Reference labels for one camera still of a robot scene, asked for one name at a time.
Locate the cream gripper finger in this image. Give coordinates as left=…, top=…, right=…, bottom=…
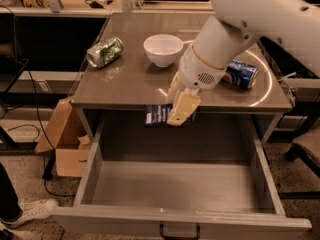
left=166, top=73, right=181, bottom=104
left=167, top=88, right=201, bottom=126

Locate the blue rxbar wrapper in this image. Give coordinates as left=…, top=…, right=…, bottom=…
left=144, top=103, right=196, bottom=128

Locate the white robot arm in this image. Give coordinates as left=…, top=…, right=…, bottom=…
left=167, top=0, right=320, bottom=126

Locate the grey counter cabinet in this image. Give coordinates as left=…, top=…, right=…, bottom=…
left=72, top=13, right=292, bottom=140

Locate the open grey drawer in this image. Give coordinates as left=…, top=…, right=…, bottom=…
left=54, top=111, right=311, bottom=240

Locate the white bowl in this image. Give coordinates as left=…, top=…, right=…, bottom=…
left=143, top=34, right=183, bottom=68

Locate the blue pepsi can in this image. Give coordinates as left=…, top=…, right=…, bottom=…
left=223, top=60, right=259, bottom=90

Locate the green soda can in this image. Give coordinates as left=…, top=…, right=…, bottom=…
left=86, top=37, right=123, bottom=68

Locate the brown cardboard box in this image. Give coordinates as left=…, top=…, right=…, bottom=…
left=35, top=97, right=91, bottom=180

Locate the black side table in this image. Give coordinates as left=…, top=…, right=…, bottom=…
left=0, top=54, right=35, bottom=151

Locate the white sneaker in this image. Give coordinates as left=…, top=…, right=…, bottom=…
left=0, top=199, right=59, bottom=229

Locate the black trouser leg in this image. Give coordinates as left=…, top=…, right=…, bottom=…
left=0, top=163, right=22, bottom=222

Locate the black cable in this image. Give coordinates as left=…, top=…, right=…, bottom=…
left=0, top=4, right=77, bottom=198

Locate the black drawer handle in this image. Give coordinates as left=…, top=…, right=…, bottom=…
left=159, top=223, right=201, bottom=240

